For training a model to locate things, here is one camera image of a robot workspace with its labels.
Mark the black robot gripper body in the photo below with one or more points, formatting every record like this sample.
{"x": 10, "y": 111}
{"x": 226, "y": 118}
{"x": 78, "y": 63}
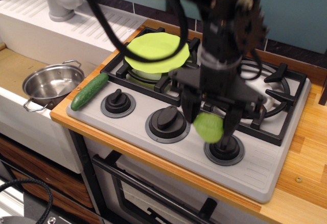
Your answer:
{"x": 221, "y": 86}

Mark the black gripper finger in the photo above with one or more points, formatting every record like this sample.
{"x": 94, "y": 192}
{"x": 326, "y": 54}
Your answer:
{"x": 231, "y": 123}
{"x": 191, "y": 102}

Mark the light green toy cauliflower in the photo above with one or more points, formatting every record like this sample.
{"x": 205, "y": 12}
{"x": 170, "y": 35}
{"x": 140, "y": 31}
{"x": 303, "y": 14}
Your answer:
{"x": 209, "y": 127}

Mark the dark green toy pickle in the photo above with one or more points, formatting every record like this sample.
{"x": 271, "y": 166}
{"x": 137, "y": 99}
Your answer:
{"x": 87, "y": 93}

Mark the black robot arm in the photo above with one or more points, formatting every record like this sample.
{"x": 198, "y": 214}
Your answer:
{"x": 231, "y": 29}

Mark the lime green plate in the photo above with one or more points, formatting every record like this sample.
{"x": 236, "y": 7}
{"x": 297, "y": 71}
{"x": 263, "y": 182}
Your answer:
{"x": 157, "y": 45}

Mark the stainless steel pot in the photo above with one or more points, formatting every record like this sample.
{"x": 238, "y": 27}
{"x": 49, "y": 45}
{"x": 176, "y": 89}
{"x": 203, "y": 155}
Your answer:
{"x": 48, "y": 86}

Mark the white sink unit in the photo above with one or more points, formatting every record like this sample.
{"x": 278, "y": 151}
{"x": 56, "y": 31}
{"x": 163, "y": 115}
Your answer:
{"x": 30, "y": 40}

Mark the black middle stove knob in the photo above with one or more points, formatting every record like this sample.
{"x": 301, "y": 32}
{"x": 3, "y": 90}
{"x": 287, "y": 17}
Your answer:
{"x": 167, "y": 125}

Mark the black stove knob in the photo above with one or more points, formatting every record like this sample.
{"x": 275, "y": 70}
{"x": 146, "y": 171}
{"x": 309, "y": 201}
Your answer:
{"x": 118, "y": 104}
{"x": 225, "y": 154}
{"x": 167, "y": 125}

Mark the black left burner grate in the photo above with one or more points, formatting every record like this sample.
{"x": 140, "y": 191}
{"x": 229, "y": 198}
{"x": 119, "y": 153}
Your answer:
{"x": 157, "y": 86}

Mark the black burner grate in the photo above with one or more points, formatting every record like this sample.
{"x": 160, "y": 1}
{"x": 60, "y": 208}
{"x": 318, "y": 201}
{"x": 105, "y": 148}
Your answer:
{"x": 286, "y": 87}
{"x": 157, "y": 86}

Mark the black right stove knob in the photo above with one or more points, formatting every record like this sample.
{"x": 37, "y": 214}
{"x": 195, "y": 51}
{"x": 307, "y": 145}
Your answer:
{"x": 225, "y": 154}

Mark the grey toy stove top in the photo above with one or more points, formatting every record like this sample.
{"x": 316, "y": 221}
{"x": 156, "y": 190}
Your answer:
{"x": 135, "y": 113}

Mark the black left stove knob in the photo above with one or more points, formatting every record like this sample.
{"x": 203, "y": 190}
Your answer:
{"x": 118, "y": 104}

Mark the black right burner grate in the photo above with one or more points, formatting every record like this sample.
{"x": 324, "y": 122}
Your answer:
{"x": 286, "y": 87}

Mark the wooden drawer fronts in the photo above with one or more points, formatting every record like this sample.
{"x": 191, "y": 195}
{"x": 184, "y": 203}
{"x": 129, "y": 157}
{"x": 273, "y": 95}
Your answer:
{"x": 69, "y": 191}

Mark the oven door with handle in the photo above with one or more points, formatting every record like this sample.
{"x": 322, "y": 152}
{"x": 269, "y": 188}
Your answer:
{"x": 146, "y": 203}

